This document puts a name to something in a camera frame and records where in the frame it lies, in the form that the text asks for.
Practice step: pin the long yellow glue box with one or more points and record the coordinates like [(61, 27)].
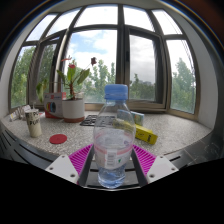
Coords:
[(146, 135)]

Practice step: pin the red-flowered plant in white pot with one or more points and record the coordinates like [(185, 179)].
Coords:
[(73, 110)]

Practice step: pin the clear blue-capped water bottle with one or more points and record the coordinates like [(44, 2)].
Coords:
[(113, 133)]

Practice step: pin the small white packets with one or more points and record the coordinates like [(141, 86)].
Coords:
[(20, 112)]

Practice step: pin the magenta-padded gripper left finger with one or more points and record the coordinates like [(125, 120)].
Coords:
[(63, 168)]

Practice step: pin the black lattice trivet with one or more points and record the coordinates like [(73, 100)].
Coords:
[(88, 120)]

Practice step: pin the black slatted ledge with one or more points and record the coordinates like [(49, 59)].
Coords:
[(20, 150)]

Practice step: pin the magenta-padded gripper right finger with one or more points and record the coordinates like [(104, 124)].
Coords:
[(161, 168)]

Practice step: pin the flat round red coaster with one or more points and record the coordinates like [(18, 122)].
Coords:
[(58, 139)]

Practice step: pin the light blue-green box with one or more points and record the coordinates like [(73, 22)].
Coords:
[(138, 118)]

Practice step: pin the white cup with black letters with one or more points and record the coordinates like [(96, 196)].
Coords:
[(34, 123)]

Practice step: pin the white and red filament box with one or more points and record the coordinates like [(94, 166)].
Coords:
[(52, 106)]

